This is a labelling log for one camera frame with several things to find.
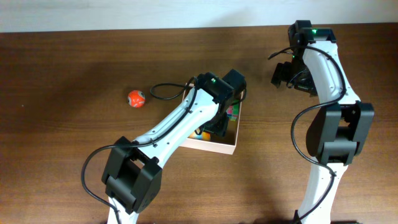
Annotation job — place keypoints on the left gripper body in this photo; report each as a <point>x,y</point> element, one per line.
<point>219,127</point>

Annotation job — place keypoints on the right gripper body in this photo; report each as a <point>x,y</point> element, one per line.
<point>297,73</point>

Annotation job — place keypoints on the pastel puzzle cube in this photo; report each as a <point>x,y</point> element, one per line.
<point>233,112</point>

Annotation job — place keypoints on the blue orange duck toy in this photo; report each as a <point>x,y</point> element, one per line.
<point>203,136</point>

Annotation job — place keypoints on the orange ball toy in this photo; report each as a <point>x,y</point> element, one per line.
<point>136,99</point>

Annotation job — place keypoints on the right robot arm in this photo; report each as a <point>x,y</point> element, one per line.
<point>339,130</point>

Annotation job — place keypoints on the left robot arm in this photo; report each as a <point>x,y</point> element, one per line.
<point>133,172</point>

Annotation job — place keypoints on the white cardboard box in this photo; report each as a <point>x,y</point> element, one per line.
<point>217,146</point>

